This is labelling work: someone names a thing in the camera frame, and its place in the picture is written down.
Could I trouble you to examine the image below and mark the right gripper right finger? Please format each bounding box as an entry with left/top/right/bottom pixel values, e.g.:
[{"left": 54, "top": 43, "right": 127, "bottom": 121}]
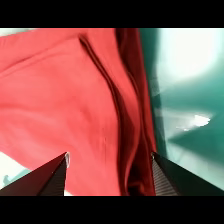
[{"left": 150, "top": 151, "right": 224, "bottom": 197}]

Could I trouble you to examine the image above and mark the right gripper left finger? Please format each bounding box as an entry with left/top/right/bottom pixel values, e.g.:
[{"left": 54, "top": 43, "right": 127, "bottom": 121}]
[{"left": 0, "top": 151, "right": 70, "bottom": 197}]

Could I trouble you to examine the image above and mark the red T-shirt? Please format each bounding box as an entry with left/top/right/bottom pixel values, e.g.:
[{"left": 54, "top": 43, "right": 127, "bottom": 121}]
[{"left": 0, "top": 27, "right": 158, "bottom": 197}]

